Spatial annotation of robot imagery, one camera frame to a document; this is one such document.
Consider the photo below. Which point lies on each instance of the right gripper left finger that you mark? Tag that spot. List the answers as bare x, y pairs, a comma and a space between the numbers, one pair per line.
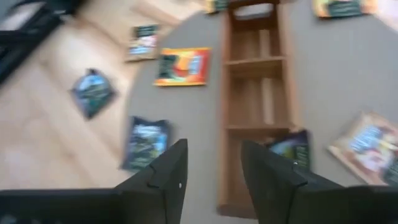
161, 193

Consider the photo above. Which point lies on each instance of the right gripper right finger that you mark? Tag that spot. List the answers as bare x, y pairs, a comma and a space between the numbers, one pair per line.
280, 199

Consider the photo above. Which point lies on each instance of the dark blue tea packet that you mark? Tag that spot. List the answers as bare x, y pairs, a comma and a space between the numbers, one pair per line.
92, 92
292, 147
146, 143

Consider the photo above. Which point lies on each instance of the beige peach tea packet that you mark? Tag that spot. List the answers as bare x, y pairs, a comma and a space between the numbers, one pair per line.
143, 42
367, 147

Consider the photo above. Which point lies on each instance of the wooden tea organizer box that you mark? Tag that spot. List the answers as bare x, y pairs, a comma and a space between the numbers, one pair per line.
255, 93

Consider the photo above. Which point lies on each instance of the orange mango tea packet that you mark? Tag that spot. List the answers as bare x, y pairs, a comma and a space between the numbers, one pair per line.
183, 66
217, 5
342, 7

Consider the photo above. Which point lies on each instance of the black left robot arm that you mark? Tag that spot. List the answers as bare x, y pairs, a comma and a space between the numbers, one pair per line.
31, 31

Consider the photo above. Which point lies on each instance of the round grey mat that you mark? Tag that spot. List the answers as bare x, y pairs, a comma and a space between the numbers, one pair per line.
192, 109

